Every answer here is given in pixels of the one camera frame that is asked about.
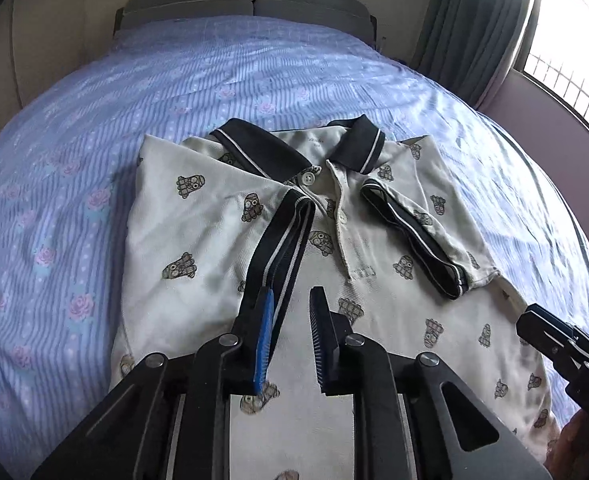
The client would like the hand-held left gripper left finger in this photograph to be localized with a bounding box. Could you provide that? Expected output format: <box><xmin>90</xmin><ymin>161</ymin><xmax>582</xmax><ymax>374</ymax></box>
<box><xmin>29</xmin><ymin>287</ymin><xmax>275</xmax><ymax>480</ymax></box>

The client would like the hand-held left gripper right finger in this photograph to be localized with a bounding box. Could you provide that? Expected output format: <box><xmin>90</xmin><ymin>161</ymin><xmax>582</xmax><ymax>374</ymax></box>
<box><xmin>309</xmin><ymin>287</ymin><xmax>550</xmax><ymax>480</ymax></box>

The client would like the cream printed polo shirt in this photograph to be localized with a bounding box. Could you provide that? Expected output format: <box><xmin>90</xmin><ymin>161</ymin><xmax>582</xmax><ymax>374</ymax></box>
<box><xmin>108</xmin><ymin>115</ymin><xmax>562</xmax><ymax>480</ymax></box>

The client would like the blue floral bed sheet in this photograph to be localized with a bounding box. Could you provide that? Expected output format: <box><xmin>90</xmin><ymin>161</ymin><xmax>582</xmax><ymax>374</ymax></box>
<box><xmin>0</xmin><ymin>15</ymin><xmax>589</xmax><ymax>480</ymax></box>

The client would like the barred window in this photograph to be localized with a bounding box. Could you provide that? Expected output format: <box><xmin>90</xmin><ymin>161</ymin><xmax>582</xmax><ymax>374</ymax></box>
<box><xmin>511</xmin><ymin>0</ymin><xmax>589</xmax><ymax>156</ymax></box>

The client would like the blue-grey curtain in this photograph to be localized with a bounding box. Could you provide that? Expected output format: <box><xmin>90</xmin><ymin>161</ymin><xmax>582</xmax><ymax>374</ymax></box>
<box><xmin>414</xmin><ymin>0</ymin><xmax>542</xmax><ymax>106</ymax></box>

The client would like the grey padded headboard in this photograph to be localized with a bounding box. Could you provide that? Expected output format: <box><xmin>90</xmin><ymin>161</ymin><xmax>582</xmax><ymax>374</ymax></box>
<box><xmin>113</xmin><ymin>0</ymin><xmax>379</xmax><ymax>46</ymax></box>

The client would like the cream wardrobe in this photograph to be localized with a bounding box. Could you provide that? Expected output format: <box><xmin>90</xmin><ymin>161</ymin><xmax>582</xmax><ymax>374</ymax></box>
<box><xmin>0</xmin><ymin>0</ymin><xmax>140</xmax><ymax>161</ymax></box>

